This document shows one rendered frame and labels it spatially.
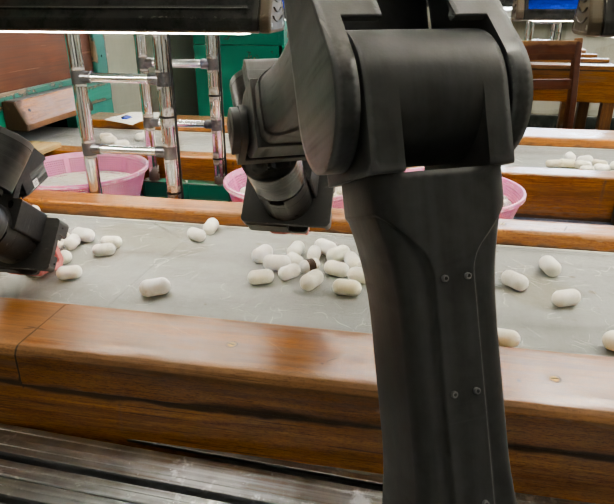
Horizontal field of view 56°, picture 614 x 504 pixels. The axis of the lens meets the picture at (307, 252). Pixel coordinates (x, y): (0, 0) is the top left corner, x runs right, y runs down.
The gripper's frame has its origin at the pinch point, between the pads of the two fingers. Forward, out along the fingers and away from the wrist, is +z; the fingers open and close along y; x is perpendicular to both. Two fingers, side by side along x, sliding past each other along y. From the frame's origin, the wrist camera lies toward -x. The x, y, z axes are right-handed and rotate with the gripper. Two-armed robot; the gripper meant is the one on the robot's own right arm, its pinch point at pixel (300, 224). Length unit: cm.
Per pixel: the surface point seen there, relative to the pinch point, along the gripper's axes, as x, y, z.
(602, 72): -166, -106, 207
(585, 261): -2.1, -38.4, 13.9
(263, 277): 7.1, 4.0, 1.0
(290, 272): 5.8, 1.0, 2.5
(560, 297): 6.5, -31.8, 1.4
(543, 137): -51, -45, 67
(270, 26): -19.9, 4.0, -13.0
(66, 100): -50, 77, 54
